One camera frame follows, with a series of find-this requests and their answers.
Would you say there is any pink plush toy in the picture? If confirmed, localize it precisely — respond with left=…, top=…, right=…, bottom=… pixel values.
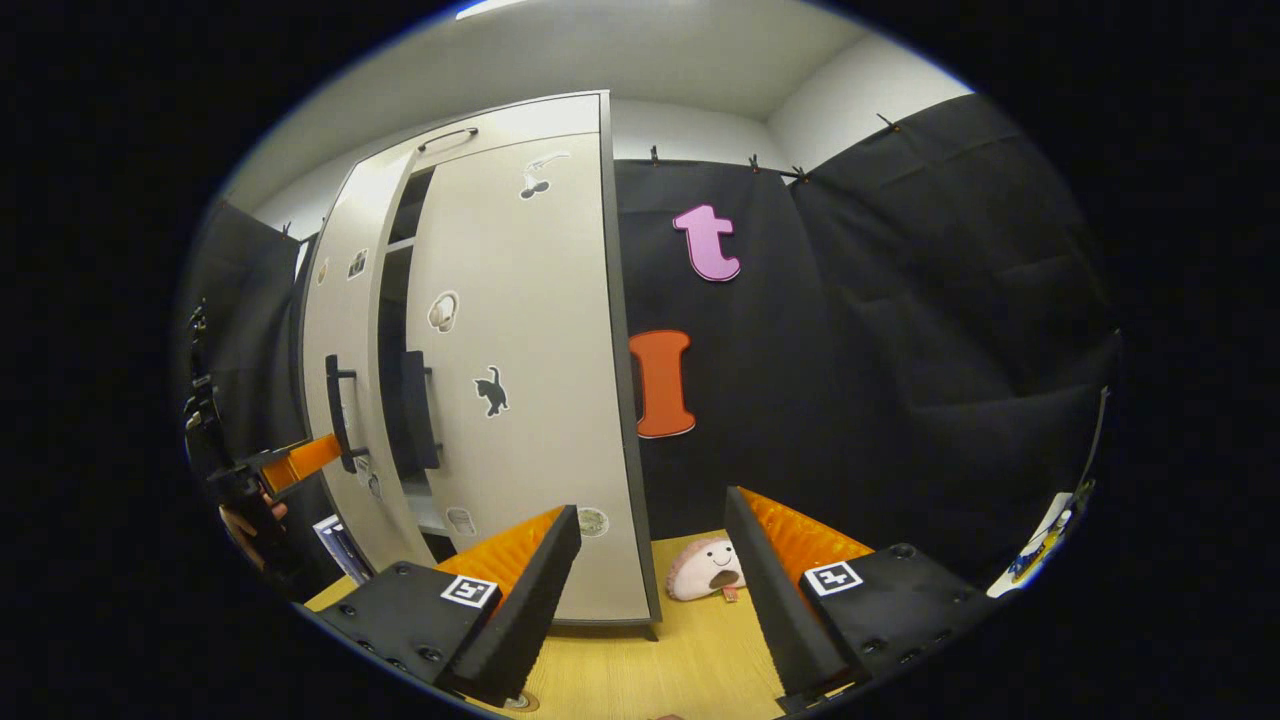
left=665, top=537, right=748, bottom=603

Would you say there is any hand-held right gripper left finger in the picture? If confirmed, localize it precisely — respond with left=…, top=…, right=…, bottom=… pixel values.
left=318, top=505, right=583, bottom=707

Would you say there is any blue and white box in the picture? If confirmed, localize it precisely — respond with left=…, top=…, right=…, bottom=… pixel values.
left=312, top=514, right=373, bottom=586

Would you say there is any grey cabinet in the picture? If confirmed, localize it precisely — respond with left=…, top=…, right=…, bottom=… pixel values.
left=290, top=90, right=663, bottom=641

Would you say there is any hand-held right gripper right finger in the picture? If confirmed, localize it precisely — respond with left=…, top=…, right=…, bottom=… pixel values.
left=723, top=486, right=1001, bottom=713

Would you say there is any black backdrop cloth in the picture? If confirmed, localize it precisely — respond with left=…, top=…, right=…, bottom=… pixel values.
left=180, top=92, right=1121, bottom=601

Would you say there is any grey cabinet door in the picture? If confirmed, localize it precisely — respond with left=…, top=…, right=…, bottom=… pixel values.
left=300, top=148, right=441, bottom=579
left=405, top=133, right=642, bottom=622

